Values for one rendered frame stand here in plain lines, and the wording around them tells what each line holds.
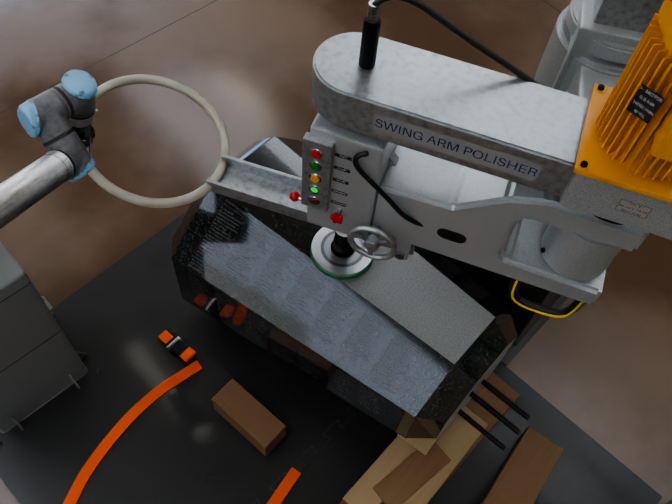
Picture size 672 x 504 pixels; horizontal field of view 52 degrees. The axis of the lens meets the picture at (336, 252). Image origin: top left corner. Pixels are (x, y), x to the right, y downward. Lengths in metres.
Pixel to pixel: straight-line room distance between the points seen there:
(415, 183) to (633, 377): 1.82
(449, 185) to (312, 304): 0.75
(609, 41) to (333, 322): 1.21
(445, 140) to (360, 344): 0.94
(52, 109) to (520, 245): 1.32
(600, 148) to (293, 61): 2.76
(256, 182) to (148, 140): 1.60
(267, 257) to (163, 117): 1.63
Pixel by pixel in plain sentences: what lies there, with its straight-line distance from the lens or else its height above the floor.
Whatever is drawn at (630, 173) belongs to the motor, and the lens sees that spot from 1.63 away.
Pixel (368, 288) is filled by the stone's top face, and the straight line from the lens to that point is 2.33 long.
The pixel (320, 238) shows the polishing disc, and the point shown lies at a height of 0.85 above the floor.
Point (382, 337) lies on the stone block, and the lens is 2.32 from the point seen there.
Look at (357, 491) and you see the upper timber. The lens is 2.70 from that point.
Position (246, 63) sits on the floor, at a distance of 4.15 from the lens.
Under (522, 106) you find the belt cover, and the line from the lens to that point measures 1.70.
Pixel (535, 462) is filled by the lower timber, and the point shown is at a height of 0.11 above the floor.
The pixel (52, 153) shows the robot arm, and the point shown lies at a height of 1.39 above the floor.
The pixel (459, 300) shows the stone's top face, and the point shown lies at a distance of 2.37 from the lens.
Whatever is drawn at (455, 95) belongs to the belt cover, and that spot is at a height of 1.68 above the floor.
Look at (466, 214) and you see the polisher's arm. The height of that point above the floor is 1.37.
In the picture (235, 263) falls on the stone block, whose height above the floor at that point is 0.67.
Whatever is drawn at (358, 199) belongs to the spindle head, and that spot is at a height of 1.30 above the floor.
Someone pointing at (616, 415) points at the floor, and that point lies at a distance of 3.31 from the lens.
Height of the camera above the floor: 2.84
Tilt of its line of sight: 58 degrees down
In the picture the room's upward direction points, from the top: 7 degrees clockwise
